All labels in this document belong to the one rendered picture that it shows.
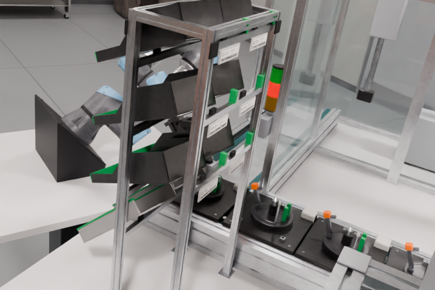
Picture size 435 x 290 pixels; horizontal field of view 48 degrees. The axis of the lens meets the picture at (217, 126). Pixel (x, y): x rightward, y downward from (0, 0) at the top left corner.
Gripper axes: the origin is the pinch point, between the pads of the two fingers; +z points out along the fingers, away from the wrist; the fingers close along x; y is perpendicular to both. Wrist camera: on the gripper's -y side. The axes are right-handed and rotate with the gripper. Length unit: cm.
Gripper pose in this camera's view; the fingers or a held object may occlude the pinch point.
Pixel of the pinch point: (209, 164)
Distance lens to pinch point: 165.7
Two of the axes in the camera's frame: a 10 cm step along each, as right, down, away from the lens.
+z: 4.8, 8.8, 0.5
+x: -4.7, 3.0, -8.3
